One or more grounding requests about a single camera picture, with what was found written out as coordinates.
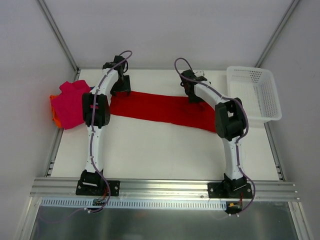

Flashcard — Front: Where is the red t shirt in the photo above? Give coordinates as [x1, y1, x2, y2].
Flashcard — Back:
[110, 91, 216, 133]

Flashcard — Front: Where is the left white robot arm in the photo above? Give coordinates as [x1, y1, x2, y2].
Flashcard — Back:
[79, 54, 131, 195]

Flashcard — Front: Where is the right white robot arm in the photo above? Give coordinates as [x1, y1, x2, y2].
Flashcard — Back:
[179, 69, 248, 198]

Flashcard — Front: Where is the pink folded t shirt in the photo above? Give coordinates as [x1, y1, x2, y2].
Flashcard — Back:
[52, 79, 91, 130]

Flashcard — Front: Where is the white plastic basket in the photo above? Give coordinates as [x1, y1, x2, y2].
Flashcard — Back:
[226, 66, 282, 124]

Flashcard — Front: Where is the orange folded t shirt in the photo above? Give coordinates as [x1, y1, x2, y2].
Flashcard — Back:
[49, 95, 62, 129]

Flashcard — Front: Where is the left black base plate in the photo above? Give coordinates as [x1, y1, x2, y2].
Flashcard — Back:
[75, 179, 121, 197]

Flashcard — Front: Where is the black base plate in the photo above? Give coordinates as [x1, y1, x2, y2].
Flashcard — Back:
[207, 181, 253, 199]
[75, 179, 121, 197]

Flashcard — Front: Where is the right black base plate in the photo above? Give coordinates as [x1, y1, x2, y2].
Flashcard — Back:
[207, 181, 253, 199]

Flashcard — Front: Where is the aluminium mounting rail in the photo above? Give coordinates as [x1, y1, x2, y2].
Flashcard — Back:
[30, 177, 301, 202]

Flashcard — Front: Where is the white slotted cable duct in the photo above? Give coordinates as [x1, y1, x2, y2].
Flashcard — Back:
[40, 197, 227, 211]

